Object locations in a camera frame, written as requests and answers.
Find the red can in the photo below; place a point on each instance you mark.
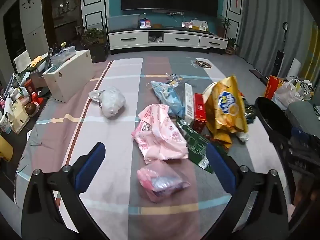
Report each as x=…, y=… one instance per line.
x=30, y=87

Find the crumpled white tissue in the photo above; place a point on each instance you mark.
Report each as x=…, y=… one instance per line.
x=243, y=137

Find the white carton box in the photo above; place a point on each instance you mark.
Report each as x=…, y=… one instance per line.
x=189, y=100

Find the red toy figure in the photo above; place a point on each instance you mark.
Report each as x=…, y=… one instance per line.
x=37, y=99

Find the white plastic shopping bag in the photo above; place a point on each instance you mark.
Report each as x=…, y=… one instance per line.
x=287, y=95

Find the small photo frame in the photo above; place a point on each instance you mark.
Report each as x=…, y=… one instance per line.
x=187, y=25

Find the grey curtain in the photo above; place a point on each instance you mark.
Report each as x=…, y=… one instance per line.
x=265, y=20

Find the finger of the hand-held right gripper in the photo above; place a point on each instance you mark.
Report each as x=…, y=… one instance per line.
x=271, y=115

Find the white jar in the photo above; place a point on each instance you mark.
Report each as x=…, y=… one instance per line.
x=5, y=122

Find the dark green snack package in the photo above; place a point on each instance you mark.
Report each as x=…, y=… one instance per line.
x=195, y=140

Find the yellow chip bag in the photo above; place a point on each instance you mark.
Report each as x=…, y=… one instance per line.
x=225, y=110

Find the white storage chest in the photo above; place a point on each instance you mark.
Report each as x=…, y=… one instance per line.
x=70, y=77

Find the pink clear plastic bag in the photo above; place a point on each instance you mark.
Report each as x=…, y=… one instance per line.
x=162, y=182

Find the white television cabinet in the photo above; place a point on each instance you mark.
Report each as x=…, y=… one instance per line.
x=130, y=38

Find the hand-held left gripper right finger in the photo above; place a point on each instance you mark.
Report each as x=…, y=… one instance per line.
x=220, y=170

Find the red carton box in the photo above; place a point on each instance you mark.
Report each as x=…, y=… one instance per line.
x=200, y=110

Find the striped pastel bed sheet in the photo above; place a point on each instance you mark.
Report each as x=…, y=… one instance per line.
x=112, y=140

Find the clear plastic container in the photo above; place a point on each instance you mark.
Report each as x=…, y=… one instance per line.
x=62, y=56

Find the dark foil wrapper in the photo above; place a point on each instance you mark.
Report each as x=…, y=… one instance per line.
x=250, y=112

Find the white panel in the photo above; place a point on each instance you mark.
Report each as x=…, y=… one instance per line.
x=295, y=67

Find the beige carton box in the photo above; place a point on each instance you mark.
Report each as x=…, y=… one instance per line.
x=17, y=117

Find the orange shopping bag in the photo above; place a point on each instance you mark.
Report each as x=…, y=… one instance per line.
x=272, y=88

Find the yellow white card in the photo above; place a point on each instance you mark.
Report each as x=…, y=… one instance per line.
x=200, y=25

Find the silver foil wrapper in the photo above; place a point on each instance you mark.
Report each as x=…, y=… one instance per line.
x=175, y=78

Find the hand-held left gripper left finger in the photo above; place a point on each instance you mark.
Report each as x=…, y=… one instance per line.
x=90, y=165

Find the pink printed plastic package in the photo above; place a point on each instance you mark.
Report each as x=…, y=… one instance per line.
x=160, y=132

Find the yellow container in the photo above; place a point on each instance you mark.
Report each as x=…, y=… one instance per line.
x=5, y=148

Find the upright black vacuum cleaner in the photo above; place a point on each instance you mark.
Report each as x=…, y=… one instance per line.
x=280, y=55

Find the small potted plant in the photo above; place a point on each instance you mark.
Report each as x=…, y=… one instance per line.
x=232, y=45

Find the bushy potted plant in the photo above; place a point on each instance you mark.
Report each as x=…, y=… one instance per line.
x=93, y=38

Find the tall potted plant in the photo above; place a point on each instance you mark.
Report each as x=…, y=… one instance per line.
x=222, y=26

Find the brown round ornament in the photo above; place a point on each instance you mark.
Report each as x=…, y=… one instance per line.
x=31, y=109

